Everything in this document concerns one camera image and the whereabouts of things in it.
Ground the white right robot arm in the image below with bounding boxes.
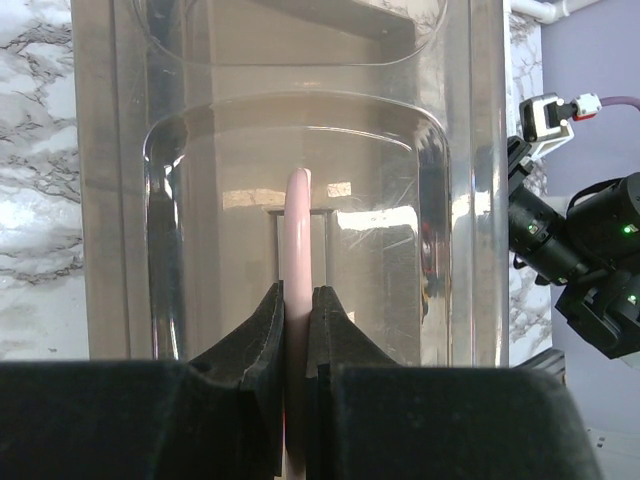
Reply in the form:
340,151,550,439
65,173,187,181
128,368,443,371
507,136,639,359

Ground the beige plastic tool box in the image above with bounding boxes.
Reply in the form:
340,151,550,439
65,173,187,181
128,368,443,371
69,0,511,480

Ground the white pvc pipe frame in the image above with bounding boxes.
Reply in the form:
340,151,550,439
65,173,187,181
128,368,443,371
510,0,599,24

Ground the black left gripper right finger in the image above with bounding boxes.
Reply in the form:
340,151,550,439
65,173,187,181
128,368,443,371
306,286,602,479

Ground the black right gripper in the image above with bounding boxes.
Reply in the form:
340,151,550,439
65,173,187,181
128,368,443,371
507,136,589,286

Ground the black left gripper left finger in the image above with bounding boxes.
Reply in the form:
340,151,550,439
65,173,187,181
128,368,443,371
1,284,284,479

